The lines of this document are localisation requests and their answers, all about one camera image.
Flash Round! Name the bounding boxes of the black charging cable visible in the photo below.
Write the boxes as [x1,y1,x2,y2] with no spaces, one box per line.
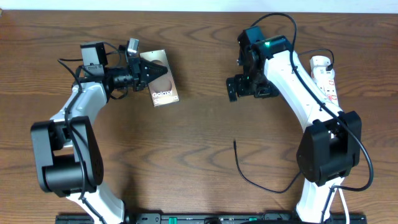
[233,48,335,194]

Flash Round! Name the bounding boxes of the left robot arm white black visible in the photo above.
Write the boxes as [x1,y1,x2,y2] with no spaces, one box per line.
[30,39,169,223]

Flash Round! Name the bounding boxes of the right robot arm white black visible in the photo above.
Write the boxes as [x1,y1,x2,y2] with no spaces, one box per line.
[226,26,362,223]

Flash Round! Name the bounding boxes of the white charger adapter plug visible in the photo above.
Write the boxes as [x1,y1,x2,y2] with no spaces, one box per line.
[310,55,331,73]

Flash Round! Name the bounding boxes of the white power strip red switches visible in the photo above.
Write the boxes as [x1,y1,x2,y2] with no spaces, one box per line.
[312,67,339,106]

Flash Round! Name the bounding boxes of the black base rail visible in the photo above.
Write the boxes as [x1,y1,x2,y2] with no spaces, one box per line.
[55,212,368,224]

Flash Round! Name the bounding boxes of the white power strip cord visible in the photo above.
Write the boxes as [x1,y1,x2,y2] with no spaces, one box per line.
[337,186,351,224]

